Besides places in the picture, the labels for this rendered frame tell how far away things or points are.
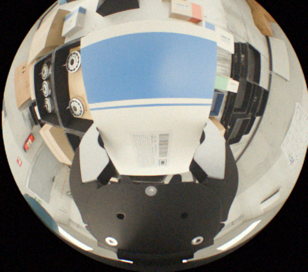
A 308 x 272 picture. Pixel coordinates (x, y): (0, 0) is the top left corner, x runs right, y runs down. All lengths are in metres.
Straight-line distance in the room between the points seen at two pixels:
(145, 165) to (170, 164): 0.04
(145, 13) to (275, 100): 2.92
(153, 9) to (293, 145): 3.08
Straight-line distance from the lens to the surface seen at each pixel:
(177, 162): 0.15
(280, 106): 2.92
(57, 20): 0.81
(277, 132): 2.97
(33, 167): 3.38
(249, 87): 1.37
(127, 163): 0.15
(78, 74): 0.51
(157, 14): 0.59
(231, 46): 0.61
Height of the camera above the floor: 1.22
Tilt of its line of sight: 58 degrees down
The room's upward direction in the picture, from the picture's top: 175 degrees clockwise
